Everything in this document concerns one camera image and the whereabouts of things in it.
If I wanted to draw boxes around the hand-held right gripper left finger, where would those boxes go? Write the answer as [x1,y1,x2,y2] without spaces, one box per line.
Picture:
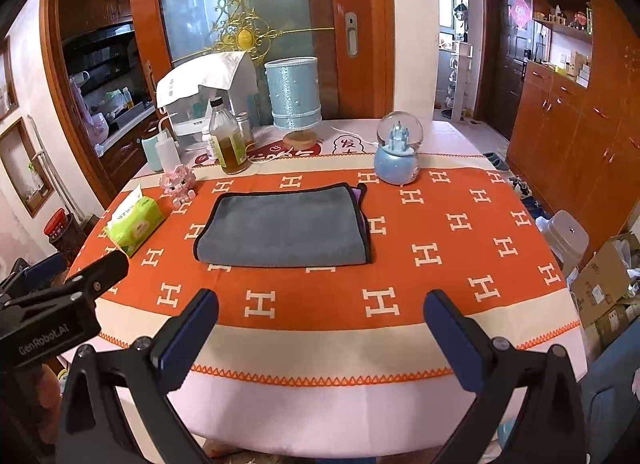
[56,288,221,464]

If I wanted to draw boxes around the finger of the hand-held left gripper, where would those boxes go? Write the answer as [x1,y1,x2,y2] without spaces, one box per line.
[65,250,130,303]
[0,254,68,301]

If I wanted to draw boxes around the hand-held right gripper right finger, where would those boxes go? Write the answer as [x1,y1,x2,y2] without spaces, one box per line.
[422,289,588,464]

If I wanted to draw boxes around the grey towel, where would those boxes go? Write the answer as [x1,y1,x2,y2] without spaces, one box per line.
[192,183,375,269]

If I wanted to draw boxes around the red bucket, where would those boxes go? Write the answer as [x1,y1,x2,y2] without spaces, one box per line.
[44,209,69,241]

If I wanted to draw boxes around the green tissue pack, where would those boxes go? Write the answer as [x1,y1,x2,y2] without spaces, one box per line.
[103,184,167,259]

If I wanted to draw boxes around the orange patterned tablecloth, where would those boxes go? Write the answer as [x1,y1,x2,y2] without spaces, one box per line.
[65,154,583,389]

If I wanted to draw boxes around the pink block figure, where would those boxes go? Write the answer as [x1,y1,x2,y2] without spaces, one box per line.
[159,166,198,209]

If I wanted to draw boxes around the white squeeze bottle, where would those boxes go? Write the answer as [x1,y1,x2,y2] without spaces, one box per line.
[156,119,183,172]

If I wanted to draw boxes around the orange H-pattern tablecloth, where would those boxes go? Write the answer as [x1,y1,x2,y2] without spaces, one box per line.
[95,119,588,462]

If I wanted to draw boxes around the white plastic stool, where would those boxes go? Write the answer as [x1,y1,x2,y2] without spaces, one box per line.
[542,210,592,272]

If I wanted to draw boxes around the cardboard box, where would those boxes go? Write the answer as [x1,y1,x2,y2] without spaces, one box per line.
[570,231,640,360]

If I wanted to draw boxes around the grey slippers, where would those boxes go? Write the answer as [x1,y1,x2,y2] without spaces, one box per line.
[482,151,511,173]

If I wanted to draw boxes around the blue snow globe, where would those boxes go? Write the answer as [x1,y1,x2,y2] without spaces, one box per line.
[374,111,425,187]

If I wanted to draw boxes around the blue denim cloth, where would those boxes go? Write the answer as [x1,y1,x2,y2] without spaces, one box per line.
[582,329,640,464]

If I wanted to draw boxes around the glass oil bottle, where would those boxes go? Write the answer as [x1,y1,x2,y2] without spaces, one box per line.
[207,96,250,175]

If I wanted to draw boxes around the white water dispenser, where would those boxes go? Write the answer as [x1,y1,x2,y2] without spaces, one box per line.
[157,58,261,151]

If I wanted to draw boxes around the small metal-lid jar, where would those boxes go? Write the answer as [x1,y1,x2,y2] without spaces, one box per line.
[235,114,257,151]

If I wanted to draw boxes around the white cover cloth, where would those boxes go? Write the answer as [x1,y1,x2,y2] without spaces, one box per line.
[156,51,251,109]

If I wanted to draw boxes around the white shoe rack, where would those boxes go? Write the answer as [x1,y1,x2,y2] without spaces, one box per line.
[445,41,474,121]

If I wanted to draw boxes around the blue table lamp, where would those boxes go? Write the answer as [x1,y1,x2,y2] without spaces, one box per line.
[264,56,322,149]

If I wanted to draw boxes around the dark entrance door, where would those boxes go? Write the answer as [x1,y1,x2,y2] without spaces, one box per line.
[492,0,533,141]

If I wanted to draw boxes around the wooden sliding glass door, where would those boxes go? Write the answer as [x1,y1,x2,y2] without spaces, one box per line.
[127,0,397,121]

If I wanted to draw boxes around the red door decoration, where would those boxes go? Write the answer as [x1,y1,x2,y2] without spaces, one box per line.
[509,0,532,30]

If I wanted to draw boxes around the wooden picture frame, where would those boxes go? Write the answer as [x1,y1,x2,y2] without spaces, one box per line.
[0,118,54,218]

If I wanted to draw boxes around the wooden wall cabinet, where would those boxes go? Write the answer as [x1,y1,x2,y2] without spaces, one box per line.
[505,0,640,265]

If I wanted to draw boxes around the silver door handle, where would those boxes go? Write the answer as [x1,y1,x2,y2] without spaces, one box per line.
[345,12,360,57]

